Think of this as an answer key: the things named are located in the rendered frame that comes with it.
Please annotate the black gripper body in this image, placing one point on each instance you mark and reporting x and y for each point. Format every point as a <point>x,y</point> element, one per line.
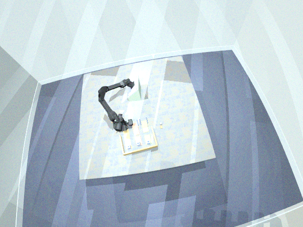
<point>130,122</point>

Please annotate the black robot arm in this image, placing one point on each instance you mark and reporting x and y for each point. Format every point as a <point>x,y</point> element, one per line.
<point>119,126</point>

